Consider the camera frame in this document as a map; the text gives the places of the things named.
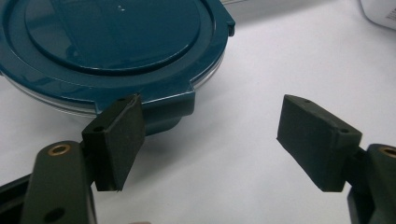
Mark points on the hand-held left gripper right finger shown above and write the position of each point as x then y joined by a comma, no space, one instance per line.
314,146

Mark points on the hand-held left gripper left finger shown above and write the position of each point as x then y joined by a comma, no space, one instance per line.
120,140

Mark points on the round glass container blue lid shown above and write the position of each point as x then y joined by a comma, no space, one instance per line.
118,40

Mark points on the white square lidded box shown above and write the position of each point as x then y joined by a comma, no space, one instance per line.
381,11

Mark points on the white table cover sheet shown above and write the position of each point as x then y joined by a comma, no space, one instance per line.
224,161

